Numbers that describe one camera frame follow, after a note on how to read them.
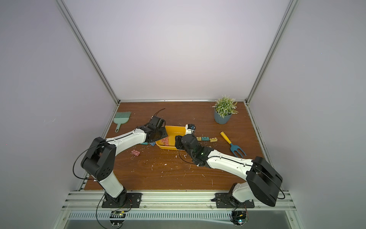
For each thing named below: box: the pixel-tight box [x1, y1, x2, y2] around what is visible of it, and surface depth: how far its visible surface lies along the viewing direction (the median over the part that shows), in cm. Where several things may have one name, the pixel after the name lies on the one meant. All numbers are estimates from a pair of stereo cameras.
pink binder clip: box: [130, 149, 141, 160], surface depth 91 cm
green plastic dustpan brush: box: [113, 111, 132, 133], surface depth 112 cm
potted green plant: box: [211, 94, 239, 125], surface depth 97 cm
